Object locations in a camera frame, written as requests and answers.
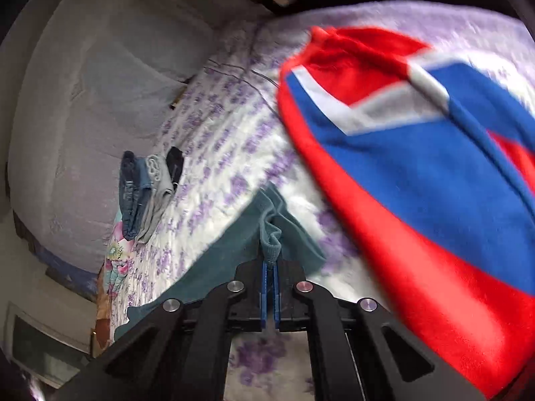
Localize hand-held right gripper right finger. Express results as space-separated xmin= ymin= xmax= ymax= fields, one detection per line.
xmin=273 ymin=259 xmax=488 ymax=401

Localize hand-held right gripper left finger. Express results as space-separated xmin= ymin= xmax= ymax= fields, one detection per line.
xmin=50 ymin=259 xmax=271 ymax=401

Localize teal fleece pants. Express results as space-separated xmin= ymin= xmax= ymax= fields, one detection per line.
xmin=114 ymin=181 xmax=328 ymax=342

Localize grey folded pants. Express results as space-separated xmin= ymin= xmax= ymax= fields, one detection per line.
xmin=136 ymin=154 xmax=176 ymax=244

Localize floral folded quilt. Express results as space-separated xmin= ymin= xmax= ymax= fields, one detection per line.
xmin=98 ymin=211 xmax=135 ymax=331

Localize black folded cloth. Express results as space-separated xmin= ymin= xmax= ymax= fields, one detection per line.
xmin=165 ymin=146 xmax=185 ymax=187

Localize faded blue folded jeans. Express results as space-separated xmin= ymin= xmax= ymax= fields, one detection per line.
xmin=134 ymin=156 xmax=158 ymax=227

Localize dark blue folded jeans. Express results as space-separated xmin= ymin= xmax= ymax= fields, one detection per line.
xmin=119 ymin=150 xmax=143 ymax=241

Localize red white blue garment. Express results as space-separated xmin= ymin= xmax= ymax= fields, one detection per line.
xmin=278 ymin=25 xmax=535 ymax=400

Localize blue patterned cloth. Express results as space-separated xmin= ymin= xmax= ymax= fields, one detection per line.
xmin=35 ymin=246 xmax=99 ymax=302

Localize small dark object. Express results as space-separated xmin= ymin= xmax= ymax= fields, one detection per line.
xmin=167 ymin=86 xmax=190 ymax=112

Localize dark framed screen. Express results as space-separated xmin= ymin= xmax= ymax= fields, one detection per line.
xmin=4 ymin=304 xmax=91 ymax=386

